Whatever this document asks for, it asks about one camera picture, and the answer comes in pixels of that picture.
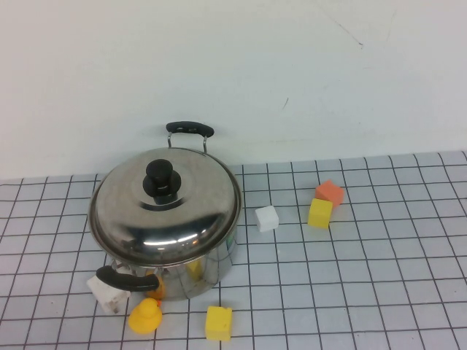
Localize yellow notched foam block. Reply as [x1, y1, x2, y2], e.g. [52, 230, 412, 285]
[205, 306, 234, 343]

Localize stainless steel pot black handles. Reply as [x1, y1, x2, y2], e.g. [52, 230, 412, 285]
[89, 121, 242, 302]

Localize stainless steel lid black knob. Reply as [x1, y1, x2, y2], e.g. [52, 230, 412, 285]
[89, 147, 243, 266]

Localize clean white foam cube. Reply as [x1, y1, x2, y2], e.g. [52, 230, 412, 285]
[255, 205, 280, 233]

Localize white black-grid tablecloth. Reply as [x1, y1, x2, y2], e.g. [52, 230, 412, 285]
[0, 149, 467, 350]

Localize yellow rubber duck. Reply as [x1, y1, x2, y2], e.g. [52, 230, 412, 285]
[128, 297, 163, 335]

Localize yellow foam cube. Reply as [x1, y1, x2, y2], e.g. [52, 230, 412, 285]
[307, 198, 334, 230]

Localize dirty white foam block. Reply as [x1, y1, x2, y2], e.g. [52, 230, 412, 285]
[85, 273, 132, 316]

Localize orange foam block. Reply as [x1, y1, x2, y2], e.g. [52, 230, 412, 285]
[315, 179, 345, 209]

